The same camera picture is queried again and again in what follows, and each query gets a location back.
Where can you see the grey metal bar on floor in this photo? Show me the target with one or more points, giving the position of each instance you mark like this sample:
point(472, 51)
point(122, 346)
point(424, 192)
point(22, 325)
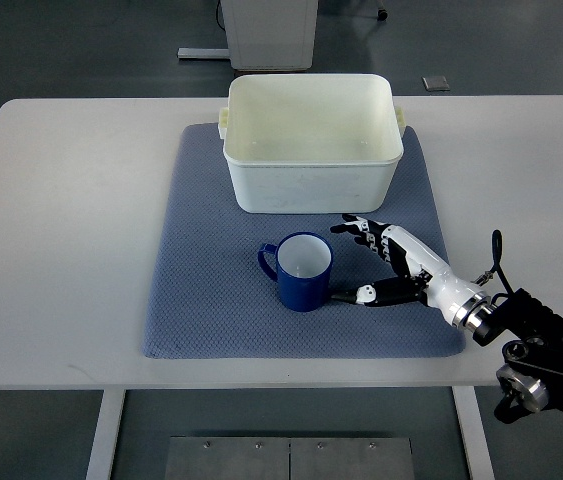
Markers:
point(187, 53)

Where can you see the white table leg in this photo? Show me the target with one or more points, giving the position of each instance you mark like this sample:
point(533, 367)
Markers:
point(472, 432)
point(104, 444)

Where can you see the white plastic box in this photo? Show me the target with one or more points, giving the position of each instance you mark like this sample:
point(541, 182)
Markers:
point(310, 143)

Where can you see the blue quilted mat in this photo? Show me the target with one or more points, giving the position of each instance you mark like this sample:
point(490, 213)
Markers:
point(210, 299)

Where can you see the white cabinet in background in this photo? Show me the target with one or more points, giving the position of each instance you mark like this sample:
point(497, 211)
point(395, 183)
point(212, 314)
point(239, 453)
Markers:
point(275, 35)

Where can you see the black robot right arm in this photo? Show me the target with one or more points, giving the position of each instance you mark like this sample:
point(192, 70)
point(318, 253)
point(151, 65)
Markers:
point(531, 378)

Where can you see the small grey floor plate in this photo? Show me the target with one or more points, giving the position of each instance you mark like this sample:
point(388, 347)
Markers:
point(436, 83)

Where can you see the right white table leg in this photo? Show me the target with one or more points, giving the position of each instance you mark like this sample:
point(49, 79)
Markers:
point(472, 432)

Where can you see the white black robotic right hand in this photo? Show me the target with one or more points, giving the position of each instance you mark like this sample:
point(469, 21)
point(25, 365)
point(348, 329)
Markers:
point(419, 275)

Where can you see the grey metal floor plate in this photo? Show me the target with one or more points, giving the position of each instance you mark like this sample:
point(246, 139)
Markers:
point(289, 458)

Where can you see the left white table leg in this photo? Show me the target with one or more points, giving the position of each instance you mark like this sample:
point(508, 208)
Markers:
point(104, 444)

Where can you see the blue enamel mug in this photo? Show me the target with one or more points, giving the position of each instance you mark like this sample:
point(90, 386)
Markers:
point(300, 265)

